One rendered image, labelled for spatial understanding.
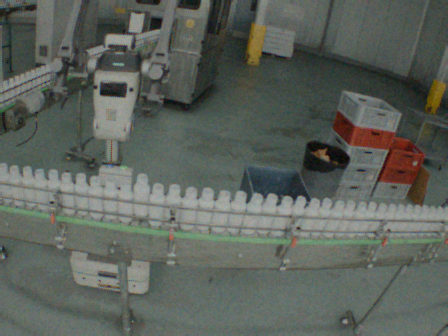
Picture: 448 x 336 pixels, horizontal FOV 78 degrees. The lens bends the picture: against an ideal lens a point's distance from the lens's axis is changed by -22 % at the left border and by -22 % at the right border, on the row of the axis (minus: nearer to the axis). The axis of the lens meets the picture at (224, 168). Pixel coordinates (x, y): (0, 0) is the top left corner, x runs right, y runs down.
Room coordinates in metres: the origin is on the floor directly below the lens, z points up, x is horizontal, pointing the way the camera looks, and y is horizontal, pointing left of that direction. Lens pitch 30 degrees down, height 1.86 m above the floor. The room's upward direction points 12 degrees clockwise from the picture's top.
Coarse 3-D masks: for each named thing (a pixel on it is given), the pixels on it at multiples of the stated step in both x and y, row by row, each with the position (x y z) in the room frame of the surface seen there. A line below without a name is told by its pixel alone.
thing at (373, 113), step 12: (348, 96) 3.24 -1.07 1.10; (360, 96) 3.45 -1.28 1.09; (348, 108) 3.20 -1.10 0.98; (360, 108) 3.01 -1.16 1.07; (372, 108) 3.05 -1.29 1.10; (384, 108) 3.47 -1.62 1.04; (360, 120) 3.02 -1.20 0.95; (372, 120) 3.08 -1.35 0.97; (384, 120) 3.13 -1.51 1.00; (396, 120) 3.18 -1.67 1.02
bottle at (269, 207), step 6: (270, 198) 1.08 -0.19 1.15; (276, 198) 1.07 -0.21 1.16; (264, 204) 1.06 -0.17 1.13; (270, 204) 1.05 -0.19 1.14; (264, 210) 1.05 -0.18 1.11; (270, 210) 1.04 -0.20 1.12; (276, 210) 1.06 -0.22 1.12; (258, 222) 1.05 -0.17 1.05; (264, 222) 1.04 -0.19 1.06; (270, 222) 1.05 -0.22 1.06
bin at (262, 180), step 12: (252, 168) 1.66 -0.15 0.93; (264, 168) 1.68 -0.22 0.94; (276, 168) 1.69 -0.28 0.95; (252, 180) 1.67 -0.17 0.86; (264, 180) 1.68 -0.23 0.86; (276, 180) 1.69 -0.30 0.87; (288, 180) 1.71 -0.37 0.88; (300, 180) 1.63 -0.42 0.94; (252, 192) 1.40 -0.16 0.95; (264, 192) 1.68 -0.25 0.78; (276, 192) 1.70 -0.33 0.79; (288, 192) 1.71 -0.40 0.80; (300, 192) 1.58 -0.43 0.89
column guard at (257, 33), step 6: (252, 24) 8.81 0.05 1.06; (252, 30) 8.66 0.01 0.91; (258, 30) 8.63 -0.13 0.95; (264, 30) 8.66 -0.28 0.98; (252, 36) 8.61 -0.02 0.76; (258, 36) 8.64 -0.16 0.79; (264, 36) 8.67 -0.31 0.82; (252, 42) 8.61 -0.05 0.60; (258, 42) 8.64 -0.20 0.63; (252, 48) 8.62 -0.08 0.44; (258, 48) 8.65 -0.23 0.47; (246, 54) 8.74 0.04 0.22; (252, 54) 8.63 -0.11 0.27; (258, 54) 8.66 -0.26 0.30; (246, 60) 8.65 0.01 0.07; (252, 60) 8.63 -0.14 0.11; (258, 60) 8.66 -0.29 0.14
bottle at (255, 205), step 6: (252, 198) 1.04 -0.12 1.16; (258, 198) 1.07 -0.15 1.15; (252, 204) 1.04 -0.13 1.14; (258, 204) 1.03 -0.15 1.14; (246, 210) 1.04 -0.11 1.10; (252, 210) 1.02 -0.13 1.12; (258, 210) 1.03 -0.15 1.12; (246, 216) 1.03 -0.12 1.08; (252, 216) 1.02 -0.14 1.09; (258, 216) 1.03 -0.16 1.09; (246, 222) 1.03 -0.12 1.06; (252, 222) 1.02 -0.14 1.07
